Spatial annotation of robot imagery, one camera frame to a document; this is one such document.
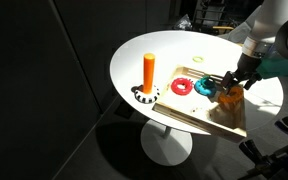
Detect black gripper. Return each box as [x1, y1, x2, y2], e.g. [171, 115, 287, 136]
[220, 52, 263, 91]

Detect orange knobbly ring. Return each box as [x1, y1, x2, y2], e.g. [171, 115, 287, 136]
[217, 85, 245, 106]

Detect wooden slatted tray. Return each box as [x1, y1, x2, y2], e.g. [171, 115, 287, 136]
[152, 65, 248, 144]

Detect grey folding chair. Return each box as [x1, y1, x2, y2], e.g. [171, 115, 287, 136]
[212, 5, 262, 47]

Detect dark metal rack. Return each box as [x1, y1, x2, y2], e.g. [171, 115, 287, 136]
[192, 0, 229, 28]

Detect grey crumpled bag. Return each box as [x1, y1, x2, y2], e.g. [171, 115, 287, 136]
[173, 13, 194, 32]

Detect orange stacking peg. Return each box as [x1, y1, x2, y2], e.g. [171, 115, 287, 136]
[142, 52, 156, 95]

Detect small teal ring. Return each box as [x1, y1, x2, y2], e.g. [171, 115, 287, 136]
[199, 75, 217, 90]

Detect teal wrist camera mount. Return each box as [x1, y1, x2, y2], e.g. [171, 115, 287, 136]
[255, 55, 288, 80]

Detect blue ring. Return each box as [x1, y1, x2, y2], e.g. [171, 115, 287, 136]
[194, 79, 218, 98]

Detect small yellow-green ring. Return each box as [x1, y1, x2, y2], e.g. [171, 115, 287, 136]
[192, 55, 205, 64]

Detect clear translucent ring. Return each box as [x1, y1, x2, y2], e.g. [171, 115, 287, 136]
[189, 105, 216, 122]

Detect red ring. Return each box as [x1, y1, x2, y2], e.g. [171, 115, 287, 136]
[170, 77, 195, 96]

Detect black white striped ring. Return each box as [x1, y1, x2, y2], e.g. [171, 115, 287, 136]
[133, 84, 161, 104]

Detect white table pedestal base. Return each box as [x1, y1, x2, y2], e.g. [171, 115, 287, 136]
[140, 119, 194, 167]

